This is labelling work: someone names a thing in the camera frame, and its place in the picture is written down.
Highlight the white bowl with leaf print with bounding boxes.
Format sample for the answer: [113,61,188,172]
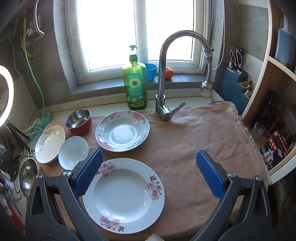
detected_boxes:
[35,126,66,164]

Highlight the red plastic board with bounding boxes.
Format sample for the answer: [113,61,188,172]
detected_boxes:
[10,204,25,232]

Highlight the black tripod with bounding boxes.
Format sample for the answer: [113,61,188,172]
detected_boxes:
[6,122,31,153]

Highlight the pink towel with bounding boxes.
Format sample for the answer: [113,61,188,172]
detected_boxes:
[55,101,270,241]

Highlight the white ring light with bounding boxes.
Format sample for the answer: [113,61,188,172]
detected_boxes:
[0,65,15,127]

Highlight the teal power strip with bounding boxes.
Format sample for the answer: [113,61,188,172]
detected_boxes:
[35,113,53,130]

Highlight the pale green bowl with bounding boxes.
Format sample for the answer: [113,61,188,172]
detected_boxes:
[58,136,90,170]

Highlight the floral white plate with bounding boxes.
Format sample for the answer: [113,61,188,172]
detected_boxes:
[95,110,150,153]
[83,158,166,234]

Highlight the teal cable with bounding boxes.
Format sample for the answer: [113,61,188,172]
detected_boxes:
[22,39,52,139]

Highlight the black and red printed box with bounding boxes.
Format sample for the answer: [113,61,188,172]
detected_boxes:
[260,131,290,171]

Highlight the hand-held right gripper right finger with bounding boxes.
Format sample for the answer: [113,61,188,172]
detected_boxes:
[190,149,273,241]

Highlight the large steel bowl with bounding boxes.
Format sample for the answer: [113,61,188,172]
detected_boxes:
[18,158,39,198]

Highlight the blue-grey box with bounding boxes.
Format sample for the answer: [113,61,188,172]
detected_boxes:
[275,29,296,67]

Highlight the blue knife holder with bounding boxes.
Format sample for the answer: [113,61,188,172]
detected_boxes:
[218,66,253,116]

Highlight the white framed window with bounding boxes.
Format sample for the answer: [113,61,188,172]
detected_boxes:
[65,0,208,85]

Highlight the black kitchen scissors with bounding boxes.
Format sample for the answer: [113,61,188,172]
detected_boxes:
[230,47,245,69]

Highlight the red steel bowl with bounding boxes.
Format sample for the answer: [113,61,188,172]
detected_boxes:
[65,109,92,136]

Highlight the steel kitchen faucet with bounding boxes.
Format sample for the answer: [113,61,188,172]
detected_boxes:
[155,30,214,121]

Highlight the green dish soap bottle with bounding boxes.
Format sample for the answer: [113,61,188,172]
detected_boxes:
[122,45,147,111]

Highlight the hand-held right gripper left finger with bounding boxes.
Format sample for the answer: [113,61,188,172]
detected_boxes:
[25,148,109,241]

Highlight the wooden shelf unit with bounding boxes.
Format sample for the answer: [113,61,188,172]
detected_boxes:
[240,0,296,186]

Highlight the metal flexible hose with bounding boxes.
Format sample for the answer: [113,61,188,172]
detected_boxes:
[33,0,45,44]

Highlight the glass jar on shelf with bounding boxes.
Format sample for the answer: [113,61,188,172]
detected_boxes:
[252,123,265,139]

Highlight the blue plastic cup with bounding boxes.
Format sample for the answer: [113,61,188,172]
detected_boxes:
[145,63,158,82]

